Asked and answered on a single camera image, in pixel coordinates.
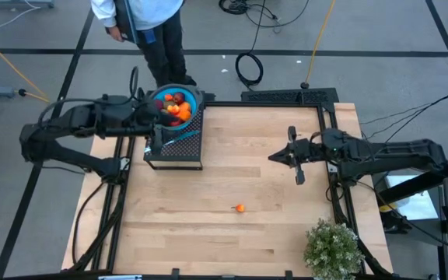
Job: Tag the dark laptop blue edge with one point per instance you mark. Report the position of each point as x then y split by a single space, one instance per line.
124 19

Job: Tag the black mesh metal rack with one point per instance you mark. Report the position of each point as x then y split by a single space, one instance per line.
185 149

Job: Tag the yellow tag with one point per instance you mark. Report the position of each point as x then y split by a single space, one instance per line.
385 208

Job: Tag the orange-red mango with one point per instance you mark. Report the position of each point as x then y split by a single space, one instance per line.
176 122

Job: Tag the black diagonal beam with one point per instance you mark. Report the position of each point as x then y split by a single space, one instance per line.
422 186

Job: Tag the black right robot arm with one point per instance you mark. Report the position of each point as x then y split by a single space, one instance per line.
395 155

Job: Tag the green-white potted plant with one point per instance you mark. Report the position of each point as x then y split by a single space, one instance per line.
333 249

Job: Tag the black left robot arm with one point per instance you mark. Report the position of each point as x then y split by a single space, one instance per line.
80 116

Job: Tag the black perforated box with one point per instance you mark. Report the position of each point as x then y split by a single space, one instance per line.
282 96

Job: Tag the grey flat plate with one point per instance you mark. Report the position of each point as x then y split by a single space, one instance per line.
119 277

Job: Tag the blue collapsible bowl grey rim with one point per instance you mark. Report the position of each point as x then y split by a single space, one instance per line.
193 102

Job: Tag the teardrop orange fruit with stem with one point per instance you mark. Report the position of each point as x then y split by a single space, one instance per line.
240 208

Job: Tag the person's hand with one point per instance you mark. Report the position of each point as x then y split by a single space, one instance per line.
114 34

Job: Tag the person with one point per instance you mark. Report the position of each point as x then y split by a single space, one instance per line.
158 11

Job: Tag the dark red round fruit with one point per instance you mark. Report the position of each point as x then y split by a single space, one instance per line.
179 97

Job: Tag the black aluminium table frame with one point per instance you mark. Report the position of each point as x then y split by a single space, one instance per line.
247 104

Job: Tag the white flat panel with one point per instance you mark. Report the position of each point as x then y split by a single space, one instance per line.
418 210

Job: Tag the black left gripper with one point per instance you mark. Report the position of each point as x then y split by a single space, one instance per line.
146 116

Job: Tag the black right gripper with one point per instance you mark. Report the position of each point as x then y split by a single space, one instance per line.
317 151

